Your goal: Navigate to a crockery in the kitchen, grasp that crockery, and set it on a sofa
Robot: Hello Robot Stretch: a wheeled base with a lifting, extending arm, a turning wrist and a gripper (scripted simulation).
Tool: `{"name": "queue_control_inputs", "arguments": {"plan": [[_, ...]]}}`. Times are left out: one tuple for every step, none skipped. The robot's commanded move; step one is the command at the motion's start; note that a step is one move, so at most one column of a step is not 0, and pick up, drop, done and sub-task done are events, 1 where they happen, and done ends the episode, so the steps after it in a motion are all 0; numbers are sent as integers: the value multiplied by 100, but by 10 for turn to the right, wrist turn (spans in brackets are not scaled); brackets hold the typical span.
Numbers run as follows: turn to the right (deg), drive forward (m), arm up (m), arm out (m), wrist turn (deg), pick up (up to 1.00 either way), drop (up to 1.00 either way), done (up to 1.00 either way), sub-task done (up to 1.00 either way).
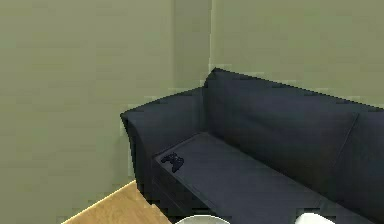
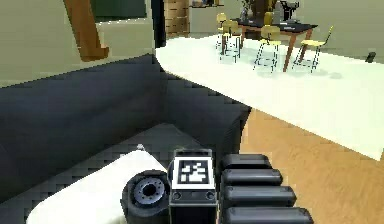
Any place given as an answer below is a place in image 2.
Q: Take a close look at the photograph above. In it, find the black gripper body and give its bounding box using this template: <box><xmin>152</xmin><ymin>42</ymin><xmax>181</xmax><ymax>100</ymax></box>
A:
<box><xmin>121</xmin><ymin>169</ymin><xmax>173</xmax><ymax>224</ymax></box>

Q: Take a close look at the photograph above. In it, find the dark grey sofa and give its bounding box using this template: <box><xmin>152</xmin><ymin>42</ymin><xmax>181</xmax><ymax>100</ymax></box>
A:
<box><xmin>0</xmin><ymin>53</ymin><xmax>253</xmax><ymax>224</ymax></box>

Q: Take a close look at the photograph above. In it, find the white cushion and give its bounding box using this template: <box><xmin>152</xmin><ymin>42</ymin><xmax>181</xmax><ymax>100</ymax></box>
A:
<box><xmin>25</xmin><ymin>149</ymin><xmax>172</xmax><ymax>224</ymax></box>

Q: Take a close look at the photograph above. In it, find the brown wooden beam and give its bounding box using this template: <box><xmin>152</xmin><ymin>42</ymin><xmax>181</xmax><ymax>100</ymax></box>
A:
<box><xmin>63</xmin><ymin>0</ymin><xmax>111</xmax><ymax>63</ymax></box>

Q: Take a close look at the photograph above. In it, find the brown wooden chest of drawers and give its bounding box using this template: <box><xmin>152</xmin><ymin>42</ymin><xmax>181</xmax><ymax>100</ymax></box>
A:
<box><xmin>163</xmin><ymin>0</ymin><xmax>191</xmax><ymax>37</ymax></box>

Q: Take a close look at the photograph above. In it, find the yellow chair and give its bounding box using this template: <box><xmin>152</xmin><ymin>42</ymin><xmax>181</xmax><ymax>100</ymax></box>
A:
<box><xmin>219</xmin><ymin>19</ymin><xmax>244</xmax><ymax>64</ymax></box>
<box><xmin>215</xmin><ymin>12</ymin><xmax>232</xmax><ymax>52</ymax></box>
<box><xmin>291</xmin><ymin>25</ymin><xmax>335</xmax><ymax>74</ymax></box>
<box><xmin>263</xmin><ymin>11</ymin><xmax>275</xmax><ymax>27</ymax></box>
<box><xmin>252</xmin><ymin>24</ymin><xmax>282</xmax><ymax>74</ymax></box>

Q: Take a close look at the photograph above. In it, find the dark green framed picture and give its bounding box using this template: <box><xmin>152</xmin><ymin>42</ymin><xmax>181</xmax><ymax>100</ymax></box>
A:
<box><xmin>89</xmin><ymin>0</ymin><xmax>148</xmax><ymax>23</ymax></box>

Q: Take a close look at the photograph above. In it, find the house plant in vase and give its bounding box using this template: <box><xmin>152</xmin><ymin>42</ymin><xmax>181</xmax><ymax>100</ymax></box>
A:
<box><xmin>239</xmin><ymin>0</ymin><xmax>255</xmax><ymax>22</ymax></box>

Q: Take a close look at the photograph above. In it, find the black top wooden dining table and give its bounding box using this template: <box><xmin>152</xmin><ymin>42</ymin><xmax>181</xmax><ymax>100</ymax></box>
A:
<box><xmin>229</xmin><ymin>17</ymin><xmax>319</xmax><ymax>73</ymax></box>

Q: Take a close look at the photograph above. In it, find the grey coffee machine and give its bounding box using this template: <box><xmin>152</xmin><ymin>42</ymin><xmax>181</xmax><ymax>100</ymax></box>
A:
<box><xmin>279</xmin><ymin>0</ymin><xmax>302</xmax><ymax>24</ymax></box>

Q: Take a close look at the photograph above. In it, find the black post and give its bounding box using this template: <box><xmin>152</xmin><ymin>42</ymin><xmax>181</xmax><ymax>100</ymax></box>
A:
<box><xmin>151</xmin><ymin>0</ymin><xmax>167</xmax><ymax>49</ymax></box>

